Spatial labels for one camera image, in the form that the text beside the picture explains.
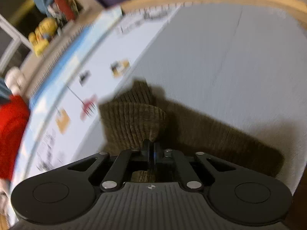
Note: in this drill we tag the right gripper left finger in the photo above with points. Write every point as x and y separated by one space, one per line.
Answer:
124 165

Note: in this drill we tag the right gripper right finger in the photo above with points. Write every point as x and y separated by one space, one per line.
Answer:
172 166

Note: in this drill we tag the brown corduroy pants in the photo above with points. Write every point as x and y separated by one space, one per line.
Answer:
141 113

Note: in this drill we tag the deer print bed sheet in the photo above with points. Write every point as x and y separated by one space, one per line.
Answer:
63 130

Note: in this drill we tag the red folded blanket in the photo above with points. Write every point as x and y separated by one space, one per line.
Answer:
14 118

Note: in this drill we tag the white mushroom plush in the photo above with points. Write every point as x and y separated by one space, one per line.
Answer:
15 80

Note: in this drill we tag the yellow bear plush toys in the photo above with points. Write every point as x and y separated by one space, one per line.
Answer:
40 38

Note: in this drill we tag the dark red cushion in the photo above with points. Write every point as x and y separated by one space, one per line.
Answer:
69 8

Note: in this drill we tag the white window frame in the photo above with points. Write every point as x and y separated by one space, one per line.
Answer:
11 41

